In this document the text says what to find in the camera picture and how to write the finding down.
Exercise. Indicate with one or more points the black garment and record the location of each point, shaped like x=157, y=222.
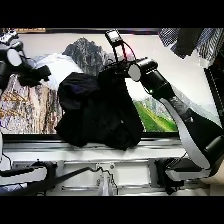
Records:
x=100, y=113

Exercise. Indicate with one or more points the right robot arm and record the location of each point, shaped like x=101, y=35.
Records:
x=156, y=83

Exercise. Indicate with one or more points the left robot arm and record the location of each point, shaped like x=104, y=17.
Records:
x=13, y=57

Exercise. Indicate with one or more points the dark grey garment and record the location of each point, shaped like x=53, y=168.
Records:
x=187, y=41

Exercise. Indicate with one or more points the checked shirt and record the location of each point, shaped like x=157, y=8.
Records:
x=211, y=41

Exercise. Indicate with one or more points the silver frame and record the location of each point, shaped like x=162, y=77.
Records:
x=133, y=173

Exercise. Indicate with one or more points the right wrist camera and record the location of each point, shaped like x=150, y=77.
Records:
x=113, y=36

